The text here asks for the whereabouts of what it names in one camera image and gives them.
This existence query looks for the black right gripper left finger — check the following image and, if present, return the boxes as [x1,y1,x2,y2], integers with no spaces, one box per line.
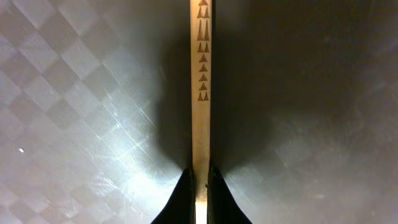
[151,168,195,224]

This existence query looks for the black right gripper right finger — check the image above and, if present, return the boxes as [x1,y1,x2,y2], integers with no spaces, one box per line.
[207,166,252,224]

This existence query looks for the wooden chopstick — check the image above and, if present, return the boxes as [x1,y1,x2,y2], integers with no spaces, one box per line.
[190,0,212,224]

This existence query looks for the dark brown serving tray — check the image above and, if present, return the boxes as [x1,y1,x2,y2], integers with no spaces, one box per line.
[1,0,397,223]

